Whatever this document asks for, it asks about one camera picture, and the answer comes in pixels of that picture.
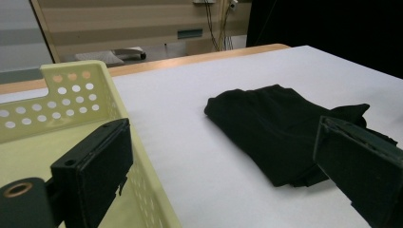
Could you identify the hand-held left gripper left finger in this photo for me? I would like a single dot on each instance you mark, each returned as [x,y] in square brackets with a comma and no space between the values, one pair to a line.
[95,164]

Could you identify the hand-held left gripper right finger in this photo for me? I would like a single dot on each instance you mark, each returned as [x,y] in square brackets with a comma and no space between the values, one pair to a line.
[364,164]

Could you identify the pale yellow perforated plastic basket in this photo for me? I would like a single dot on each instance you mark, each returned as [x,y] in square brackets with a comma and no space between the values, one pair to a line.
[28,155]

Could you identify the black garment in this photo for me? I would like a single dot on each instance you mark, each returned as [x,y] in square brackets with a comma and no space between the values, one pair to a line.
[269,126]

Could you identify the white wheeled stand base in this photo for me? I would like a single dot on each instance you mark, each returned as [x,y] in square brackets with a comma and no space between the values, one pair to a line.
[104,57]

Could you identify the black curtain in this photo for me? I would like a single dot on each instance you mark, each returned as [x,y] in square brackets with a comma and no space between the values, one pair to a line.
[332,28]

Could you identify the wooden cabinet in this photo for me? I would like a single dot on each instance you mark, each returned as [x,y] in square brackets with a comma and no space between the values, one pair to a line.
[126,19]

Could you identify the teal rectangular desk label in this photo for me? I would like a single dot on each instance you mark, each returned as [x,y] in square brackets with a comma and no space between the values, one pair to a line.
[190,33]

